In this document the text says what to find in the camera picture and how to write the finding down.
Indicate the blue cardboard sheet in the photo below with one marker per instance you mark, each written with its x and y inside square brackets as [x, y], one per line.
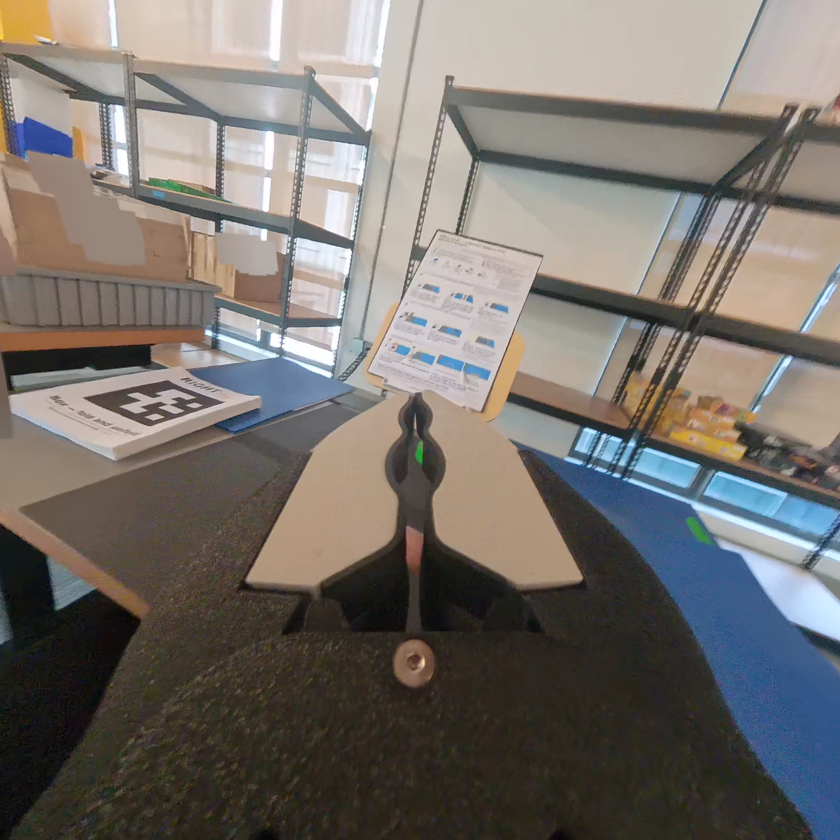
[722, 630]

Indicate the small cardboard box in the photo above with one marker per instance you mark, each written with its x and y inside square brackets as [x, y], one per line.
[256, 285]

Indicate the black metal shelving rack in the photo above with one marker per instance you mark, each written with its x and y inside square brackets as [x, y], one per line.
[814, 275]
[65, 65]
[298, 229]
[590, 118]

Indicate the green flat item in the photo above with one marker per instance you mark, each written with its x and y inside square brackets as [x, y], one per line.
[177, 186]

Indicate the dark small clutter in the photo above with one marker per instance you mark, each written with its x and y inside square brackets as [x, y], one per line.
[794, 453]

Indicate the large cardboard box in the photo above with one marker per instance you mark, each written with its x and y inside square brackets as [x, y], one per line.
[164, 249]

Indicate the blue plastic bin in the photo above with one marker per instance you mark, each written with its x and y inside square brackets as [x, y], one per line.
[43, 139]

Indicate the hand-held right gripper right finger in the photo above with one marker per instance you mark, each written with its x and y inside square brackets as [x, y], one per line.
[499, 512]

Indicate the row of yellow boxes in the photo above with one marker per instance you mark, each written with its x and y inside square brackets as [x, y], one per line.
[695, 420]

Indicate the grey plastic crate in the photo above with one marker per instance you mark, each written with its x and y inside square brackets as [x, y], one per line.
[98, 298]

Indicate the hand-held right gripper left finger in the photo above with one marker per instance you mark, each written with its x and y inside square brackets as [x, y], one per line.
[328, 512]

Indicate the green sticker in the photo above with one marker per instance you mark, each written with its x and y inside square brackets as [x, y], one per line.
[699, 530]

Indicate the white paper stack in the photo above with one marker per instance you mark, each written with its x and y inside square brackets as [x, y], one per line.
[72, 420]

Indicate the blue folder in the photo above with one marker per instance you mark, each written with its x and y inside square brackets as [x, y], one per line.
[275, 387]

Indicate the grey desk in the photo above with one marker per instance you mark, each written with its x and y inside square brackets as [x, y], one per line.
[52, 472]

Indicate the printed instruction sheet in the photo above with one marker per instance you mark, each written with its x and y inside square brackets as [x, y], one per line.
[453, 308]

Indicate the wooden backing board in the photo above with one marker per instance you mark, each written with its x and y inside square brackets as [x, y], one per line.
[512, 367]

